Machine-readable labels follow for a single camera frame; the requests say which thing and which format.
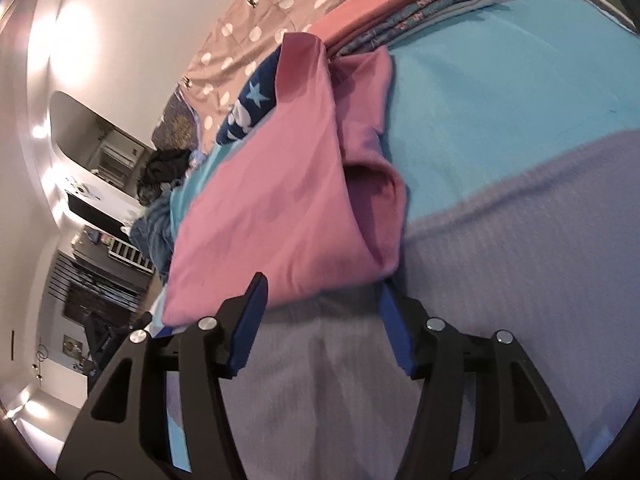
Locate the pink long-sleeve shirt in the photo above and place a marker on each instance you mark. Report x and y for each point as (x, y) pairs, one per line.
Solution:
(280, 200)

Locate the dark blue blanket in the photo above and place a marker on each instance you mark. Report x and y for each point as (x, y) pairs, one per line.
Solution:
(155, 230)

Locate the purple patterned pillow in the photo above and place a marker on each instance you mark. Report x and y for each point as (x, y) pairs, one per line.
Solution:
(175, 125)

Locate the stack of folded clothes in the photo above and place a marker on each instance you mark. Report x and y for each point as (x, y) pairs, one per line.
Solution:
(400, 30)

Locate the pink polka dot cover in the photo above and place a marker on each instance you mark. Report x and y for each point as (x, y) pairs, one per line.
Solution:
(240, 55)

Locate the black clothes pile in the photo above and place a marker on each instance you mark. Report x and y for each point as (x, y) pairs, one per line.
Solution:
(162, 170)

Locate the navy star print cloth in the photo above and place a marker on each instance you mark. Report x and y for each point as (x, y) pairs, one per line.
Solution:
(255, 95)

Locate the blue grey patterned bed sheet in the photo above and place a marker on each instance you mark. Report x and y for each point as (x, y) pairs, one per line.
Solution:
(500, 110)

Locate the white rack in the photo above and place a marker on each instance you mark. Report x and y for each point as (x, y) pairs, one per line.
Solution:
(130, 255)

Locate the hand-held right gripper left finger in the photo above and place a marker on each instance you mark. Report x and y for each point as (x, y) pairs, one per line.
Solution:
(247, 320)

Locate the folded salmon cloth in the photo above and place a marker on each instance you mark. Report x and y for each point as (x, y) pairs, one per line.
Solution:
(380, 5)

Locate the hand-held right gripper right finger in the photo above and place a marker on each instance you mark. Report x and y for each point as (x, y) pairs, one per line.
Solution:
(397, 332)

